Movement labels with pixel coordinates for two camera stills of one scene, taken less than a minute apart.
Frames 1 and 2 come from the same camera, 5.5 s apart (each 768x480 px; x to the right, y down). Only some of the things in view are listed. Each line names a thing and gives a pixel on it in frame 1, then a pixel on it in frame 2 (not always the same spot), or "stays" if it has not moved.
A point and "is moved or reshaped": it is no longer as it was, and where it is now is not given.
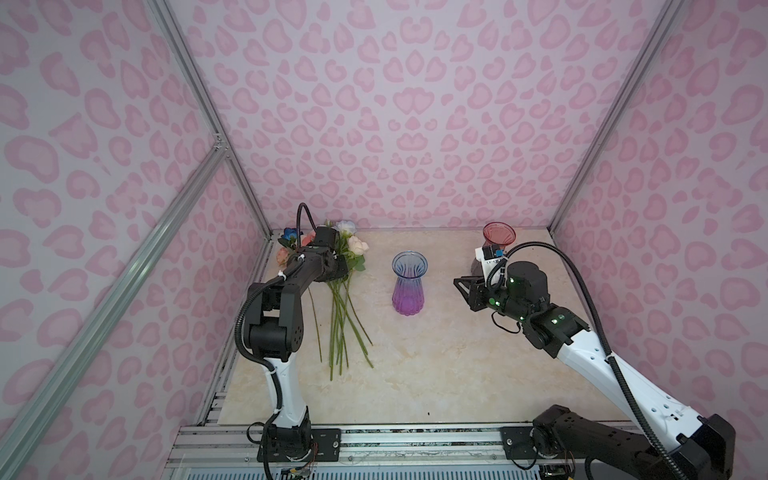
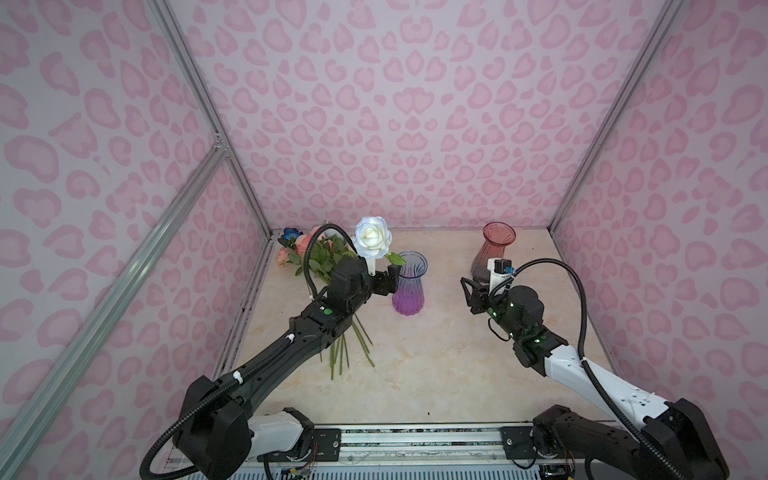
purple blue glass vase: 409,267 stays
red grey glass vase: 494,233 stays
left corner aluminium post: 162,11 stays
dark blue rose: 290,234 stays
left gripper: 343,270 → 384,287
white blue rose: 346,225 is moved or reshaped
